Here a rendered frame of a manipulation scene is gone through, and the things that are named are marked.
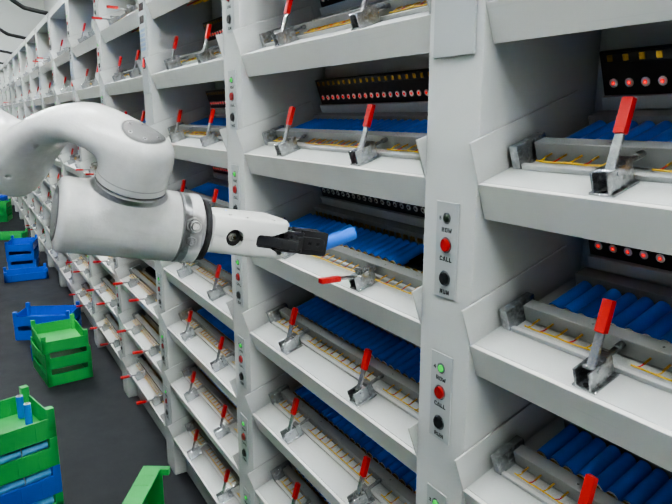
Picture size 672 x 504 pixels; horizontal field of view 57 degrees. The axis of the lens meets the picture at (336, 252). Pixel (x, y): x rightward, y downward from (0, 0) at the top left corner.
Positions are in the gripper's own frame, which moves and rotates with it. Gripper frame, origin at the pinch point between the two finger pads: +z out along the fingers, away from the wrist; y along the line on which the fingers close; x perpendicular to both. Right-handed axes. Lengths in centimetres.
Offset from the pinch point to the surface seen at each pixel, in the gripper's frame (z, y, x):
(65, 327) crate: 11, 251, 89
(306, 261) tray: 16.1, 28.1, 7.4
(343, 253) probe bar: 17.6, 18.3, 3.7
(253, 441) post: 23, 51, 55
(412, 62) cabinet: 26.2, 20.5, -31.6
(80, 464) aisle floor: 5, 144, 107
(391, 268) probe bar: 18.1, 4.5, 3.4
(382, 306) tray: 14.2, -0.2, 8.4
